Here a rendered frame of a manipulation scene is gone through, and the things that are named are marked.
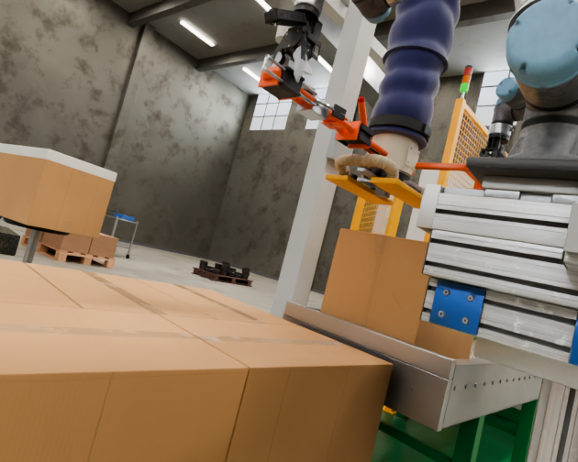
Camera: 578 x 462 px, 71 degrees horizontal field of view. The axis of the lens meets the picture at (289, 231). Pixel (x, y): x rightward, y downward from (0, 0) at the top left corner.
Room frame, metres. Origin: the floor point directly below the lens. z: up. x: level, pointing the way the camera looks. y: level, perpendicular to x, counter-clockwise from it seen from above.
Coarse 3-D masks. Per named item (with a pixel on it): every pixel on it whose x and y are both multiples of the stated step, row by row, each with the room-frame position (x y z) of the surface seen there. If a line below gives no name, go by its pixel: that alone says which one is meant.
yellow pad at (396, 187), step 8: (376, 184) 1.31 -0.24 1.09; (384, 184) 1.28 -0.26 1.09; (392, 184) 1.26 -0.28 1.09; (400, 184) 1.25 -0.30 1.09; (392, 192) 1.38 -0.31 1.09; (400, 192) 1.35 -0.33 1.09; (408, 192) 1.31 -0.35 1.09; (416, 192) 1.34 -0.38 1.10; (408, 200) 1.43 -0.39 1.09; (416, 200) 1.40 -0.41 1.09
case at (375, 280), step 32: (352, 256) 1.54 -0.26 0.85; (384, 256) 1.45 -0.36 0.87; (416, 256) 1.38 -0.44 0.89; (352, 288) 1.52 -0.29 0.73; (384, 288) 1.43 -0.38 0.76; (416, 288) 1.36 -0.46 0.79; (352, 320) 1.50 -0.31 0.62; (384, 320) 1.41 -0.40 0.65; (416, 320) 1.34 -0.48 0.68; (448, 352) 1.57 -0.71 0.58
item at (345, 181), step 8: (328, 176) 1.42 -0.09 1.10; (336, 176) 1.40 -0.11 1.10; (344, 176) 1.38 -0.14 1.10; (352, 176) 1.46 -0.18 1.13; (336, 184) 1.48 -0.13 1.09; (344, 184) 1.44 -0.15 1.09; (352, 184) 1.41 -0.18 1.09; (360, 184) 1.43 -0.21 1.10; (352, 192) 1.56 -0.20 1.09; (360, 192) 1.52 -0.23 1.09; (368, 192) 1.48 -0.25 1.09; (368, 200) 1.62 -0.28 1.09; (376, 200) 1.58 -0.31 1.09; (384, 200) 1.56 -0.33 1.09
